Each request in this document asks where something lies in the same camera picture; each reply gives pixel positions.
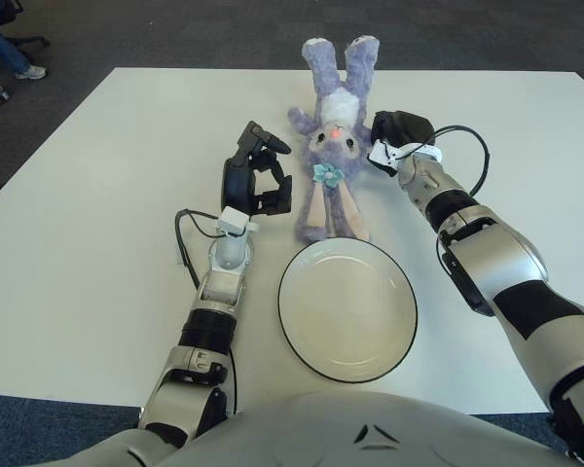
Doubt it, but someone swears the blue jeans leg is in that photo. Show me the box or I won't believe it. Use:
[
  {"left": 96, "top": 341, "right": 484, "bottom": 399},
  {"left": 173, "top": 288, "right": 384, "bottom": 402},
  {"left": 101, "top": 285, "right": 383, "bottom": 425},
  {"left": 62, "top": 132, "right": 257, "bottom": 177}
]
[{"left": 0, "top": 18, "right": 33, "bottom": 74}]

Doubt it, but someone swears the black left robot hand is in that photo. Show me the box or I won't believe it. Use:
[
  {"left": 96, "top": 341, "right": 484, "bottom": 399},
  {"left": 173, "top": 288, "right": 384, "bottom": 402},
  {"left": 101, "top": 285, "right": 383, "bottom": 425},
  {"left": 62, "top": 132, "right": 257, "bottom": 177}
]
[{"left": 221, "top": 120, "right": 293, "bottom": 218}]

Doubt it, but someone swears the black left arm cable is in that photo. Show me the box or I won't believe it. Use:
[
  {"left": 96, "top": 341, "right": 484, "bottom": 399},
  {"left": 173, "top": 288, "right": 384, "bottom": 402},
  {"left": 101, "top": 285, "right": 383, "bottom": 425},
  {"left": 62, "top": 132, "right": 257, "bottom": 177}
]
[{"left": 226, "top": 349, "right": 240, "bottom": 415}]

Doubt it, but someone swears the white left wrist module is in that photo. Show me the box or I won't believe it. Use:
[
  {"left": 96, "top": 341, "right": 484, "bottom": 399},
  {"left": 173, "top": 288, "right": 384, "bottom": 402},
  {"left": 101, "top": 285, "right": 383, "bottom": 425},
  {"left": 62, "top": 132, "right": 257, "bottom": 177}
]
[{"left": 217, "top": 206, "right": 262, "bottom": 237}]

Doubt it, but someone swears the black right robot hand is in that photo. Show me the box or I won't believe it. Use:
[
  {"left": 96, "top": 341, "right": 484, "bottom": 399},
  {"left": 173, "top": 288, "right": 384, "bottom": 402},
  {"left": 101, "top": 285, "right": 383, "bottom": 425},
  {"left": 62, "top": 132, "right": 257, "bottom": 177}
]
[{"left": 369, "top": 110, "right": 438, "bottom": 152}]

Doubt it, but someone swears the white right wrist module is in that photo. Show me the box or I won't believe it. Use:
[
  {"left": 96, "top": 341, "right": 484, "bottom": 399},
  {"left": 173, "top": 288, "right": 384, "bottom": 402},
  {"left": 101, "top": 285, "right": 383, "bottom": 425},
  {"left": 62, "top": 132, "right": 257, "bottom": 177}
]
[{"left": 367, "top": 138, "right": 444, "bottom": 176}]

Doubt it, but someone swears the grey robot torso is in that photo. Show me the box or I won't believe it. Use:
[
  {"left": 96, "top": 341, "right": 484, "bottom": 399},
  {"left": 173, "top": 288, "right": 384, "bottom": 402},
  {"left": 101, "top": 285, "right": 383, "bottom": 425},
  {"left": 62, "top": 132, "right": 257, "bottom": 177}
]
[{"left": 70, "top": 388, "right": 584, "bottom": 467}]

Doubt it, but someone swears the white plate black rim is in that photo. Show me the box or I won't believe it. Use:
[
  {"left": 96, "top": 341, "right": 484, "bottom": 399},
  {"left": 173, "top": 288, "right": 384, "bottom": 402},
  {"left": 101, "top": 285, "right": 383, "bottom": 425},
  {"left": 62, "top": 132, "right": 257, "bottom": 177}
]
[{"left": 276, "top": 237, "right": 419, "bottom": 383}]

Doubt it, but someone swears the black chair base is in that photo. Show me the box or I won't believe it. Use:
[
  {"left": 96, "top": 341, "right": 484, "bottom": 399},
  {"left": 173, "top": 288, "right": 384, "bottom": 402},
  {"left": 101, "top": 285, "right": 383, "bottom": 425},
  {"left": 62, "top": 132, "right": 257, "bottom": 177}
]
[{"left": 0, "top": 34, "right": 50, "bottom": 50}]

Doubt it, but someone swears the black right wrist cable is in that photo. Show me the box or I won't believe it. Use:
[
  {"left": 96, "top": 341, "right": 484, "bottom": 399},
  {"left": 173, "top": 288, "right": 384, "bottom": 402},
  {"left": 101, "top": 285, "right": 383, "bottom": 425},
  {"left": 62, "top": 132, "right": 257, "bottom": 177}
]
[{"left": 432, "top": 125, "right": 492, "bottom": 198}]

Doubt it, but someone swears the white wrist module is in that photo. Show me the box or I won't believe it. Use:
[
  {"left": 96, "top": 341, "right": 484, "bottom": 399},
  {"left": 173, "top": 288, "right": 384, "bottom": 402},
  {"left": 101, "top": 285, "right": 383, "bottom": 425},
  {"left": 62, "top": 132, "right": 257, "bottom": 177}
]
[
  {"left": 217, "top": 206, "right": 262, "bottom": 237},
  {"left": 367, "top": 138, "right": 444, "bottom": 176}
]

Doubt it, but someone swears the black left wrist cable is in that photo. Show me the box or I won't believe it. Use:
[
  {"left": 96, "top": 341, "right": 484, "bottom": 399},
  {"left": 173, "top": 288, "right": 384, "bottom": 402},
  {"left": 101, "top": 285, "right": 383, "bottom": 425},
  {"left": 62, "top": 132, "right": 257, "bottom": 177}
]
[{"left": 173, "top": 207, "right": 225, "bottom": 289}]

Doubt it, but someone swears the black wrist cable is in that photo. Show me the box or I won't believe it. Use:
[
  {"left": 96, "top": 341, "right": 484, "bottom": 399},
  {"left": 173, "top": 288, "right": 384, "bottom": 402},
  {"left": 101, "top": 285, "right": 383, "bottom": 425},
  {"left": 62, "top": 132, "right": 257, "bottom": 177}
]
[
  {"left": 173, "top": 207, "right": 225, "bottom": 289},
  {"left": 432, "top": 125, "right": 492, "bottom": 198}
]

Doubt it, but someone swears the purple plush bunny doll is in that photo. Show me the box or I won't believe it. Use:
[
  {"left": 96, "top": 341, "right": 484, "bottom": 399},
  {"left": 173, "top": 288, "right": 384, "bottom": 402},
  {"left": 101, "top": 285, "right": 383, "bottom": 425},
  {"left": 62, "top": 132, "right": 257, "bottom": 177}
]
[{"left": 286, "top": 36, "right": 383, "bottom": 244}]

